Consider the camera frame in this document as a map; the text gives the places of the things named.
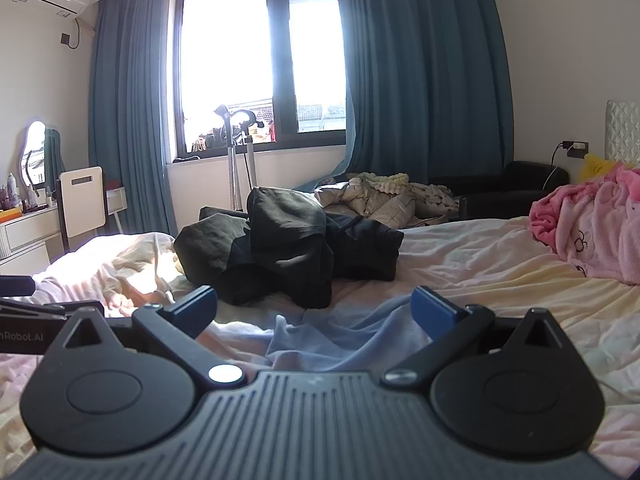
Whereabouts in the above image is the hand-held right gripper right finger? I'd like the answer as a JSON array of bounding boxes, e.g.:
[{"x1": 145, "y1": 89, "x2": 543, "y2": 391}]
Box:
[{"x1": 382, "y1": 286, "x2": 573, "y2": 389}]

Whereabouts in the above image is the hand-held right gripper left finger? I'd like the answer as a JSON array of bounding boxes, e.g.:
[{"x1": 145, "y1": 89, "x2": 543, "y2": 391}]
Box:
[{"x1": 62, "y1": 285, "x2": 246, "y2": 389}]

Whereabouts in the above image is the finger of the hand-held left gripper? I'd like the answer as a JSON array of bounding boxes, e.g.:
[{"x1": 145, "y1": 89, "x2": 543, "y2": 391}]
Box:
[{"x1": 0, "y1": 275, "x2": 37, "y2": 297}]

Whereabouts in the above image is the black garment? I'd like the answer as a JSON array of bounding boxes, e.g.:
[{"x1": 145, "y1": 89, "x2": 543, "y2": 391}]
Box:
[{"x1": 172, "y1": 186, "x2": 405, "y2": 309}]

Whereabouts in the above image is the white dressing table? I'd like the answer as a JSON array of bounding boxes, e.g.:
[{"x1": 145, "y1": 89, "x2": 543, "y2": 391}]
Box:
[{"x1": 0, "y1": 205, "x2": 66, "y2": 266}]

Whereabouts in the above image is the bed with pastel sheet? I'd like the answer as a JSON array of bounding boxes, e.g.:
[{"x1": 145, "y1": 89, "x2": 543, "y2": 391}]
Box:
[{"x1": 0, "y1": 215, "x2": 640, "y2": 461}]

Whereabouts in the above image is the group of cosmetic bottles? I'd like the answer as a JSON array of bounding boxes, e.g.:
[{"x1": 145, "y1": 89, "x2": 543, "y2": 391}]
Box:
[{"x1": 0, "y1": 172, "x2": 56, "y2": 216}]

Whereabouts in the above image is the white backed chair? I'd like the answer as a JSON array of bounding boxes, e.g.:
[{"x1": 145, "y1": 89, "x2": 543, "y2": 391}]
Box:
[{"x1": 54, "y1": 166, "x2": 126, "y2": 253}]

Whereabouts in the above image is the white patterned blanket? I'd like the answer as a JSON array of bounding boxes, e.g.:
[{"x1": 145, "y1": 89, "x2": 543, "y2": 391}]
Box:
[{"x1": 410, "y1": 182, "x2": 461, "y2": 218}]

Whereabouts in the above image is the beige quilted jacket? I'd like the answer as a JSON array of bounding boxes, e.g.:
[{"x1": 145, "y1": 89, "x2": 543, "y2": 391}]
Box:
[{"x1": 314, "y1": 180, "x2": 418, "y2": 231}]

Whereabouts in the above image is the white side table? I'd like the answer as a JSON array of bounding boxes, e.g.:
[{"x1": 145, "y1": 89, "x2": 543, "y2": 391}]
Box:
[{"x1": 102, "y1": 180, "x2": 128, "y2": 235}]

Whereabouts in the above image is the cream knit cloth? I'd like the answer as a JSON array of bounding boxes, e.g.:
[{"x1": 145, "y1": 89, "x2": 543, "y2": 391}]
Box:
[{"x1": 350, "y1": 172, "x2": 411, "y2": 191}]

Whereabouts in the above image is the wavy table mirror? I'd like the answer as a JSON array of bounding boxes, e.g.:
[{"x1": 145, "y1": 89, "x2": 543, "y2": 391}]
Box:
[{"x1": 19, "y1": 121, "x2": 47, "y2": 191}]

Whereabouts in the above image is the garment steamer stand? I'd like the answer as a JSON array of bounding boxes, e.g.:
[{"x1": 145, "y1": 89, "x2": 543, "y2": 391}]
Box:
[{"x1": 212, "y1": 104, "x2": 266, "y2": 211}]

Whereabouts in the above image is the black sofa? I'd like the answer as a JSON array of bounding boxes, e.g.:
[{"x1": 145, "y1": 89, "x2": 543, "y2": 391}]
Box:
[{"x1": 427, "y1": 161, "x2": 571, "y2": 221}]

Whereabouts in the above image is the pink fleece blanket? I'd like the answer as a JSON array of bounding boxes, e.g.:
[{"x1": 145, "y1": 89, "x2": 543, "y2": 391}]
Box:
[{"x1": 530, "y1": 162, "x2": 640, "y2": 286}]

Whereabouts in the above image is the blue curtain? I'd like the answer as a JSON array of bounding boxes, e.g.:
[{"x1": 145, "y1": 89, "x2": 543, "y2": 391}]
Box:
[
  {"x1": 295, "y1": 0, "x2": 516, "y2": 193},
  {"x1": 89, "y1": 0, "x2": 178, "y2": 236}
]

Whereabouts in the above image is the yellow pillow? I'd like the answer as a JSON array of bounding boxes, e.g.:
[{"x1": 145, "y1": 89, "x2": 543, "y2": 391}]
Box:
[{"x1": 580, "y1": 154, "x2": 623, "y2": 183}]

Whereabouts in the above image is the dark framed window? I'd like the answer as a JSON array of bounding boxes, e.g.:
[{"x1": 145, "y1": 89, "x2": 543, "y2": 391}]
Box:
[{"x1": 170, "y1": 0, "x2": 348, "y2": 161}]

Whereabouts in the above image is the white quilted headboard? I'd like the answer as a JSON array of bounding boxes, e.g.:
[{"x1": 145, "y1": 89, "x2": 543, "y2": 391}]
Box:
[{"x1": 605, "y1": 99, "x2": 640, "y2": 166}]

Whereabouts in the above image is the charger cable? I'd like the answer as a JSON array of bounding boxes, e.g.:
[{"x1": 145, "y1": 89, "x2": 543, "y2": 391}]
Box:
[{"x1": 542, "y1": 142, "x2": 566, "y2": 191}]

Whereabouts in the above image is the black power cord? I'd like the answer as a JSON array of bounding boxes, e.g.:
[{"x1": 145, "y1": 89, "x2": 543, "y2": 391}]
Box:
[{"x1": 61, "y1": 17, "x2": 83, "y2": 50}]

